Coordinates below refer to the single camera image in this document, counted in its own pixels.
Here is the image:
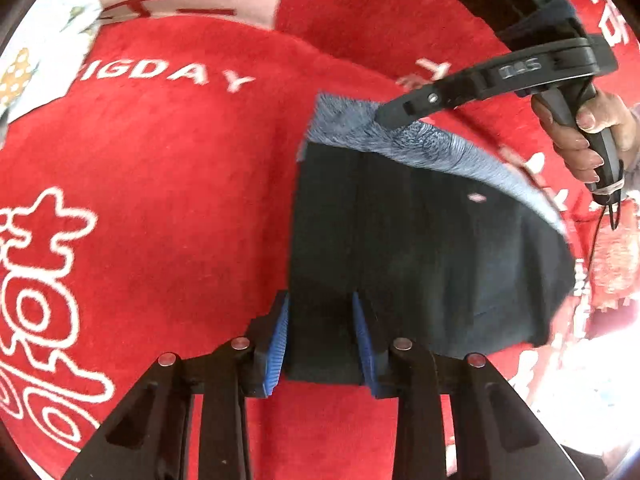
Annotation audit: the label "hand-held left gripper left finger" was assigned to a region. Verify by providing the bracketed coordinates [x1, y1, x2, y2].
[62, 291, 291, 480]

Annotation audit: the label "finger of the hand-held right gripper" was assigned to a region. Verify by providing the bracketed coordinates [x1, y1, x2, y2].
[375, 71, 482, 134]

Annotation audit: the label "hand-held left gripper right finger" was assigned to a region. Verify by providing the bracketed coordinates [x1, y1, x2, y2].
[352, 292, 583, 480]

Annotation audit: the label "black pants with grey lining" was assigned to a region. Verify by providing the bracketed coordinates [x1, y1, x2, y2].
[283, 91, 576, 386]

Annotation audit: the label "person's right hand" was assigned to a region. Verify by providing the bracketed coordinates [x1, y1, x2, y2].
[531, 91, 637, 184]

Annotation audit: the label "red printed blanket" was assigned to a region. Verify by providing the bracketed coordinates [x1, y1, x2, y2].
[0, 0, 640, 480]

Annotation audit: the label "white floral cloth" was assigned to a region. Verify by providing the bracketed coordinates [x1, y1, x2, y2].
[0, 0, 103, 136]

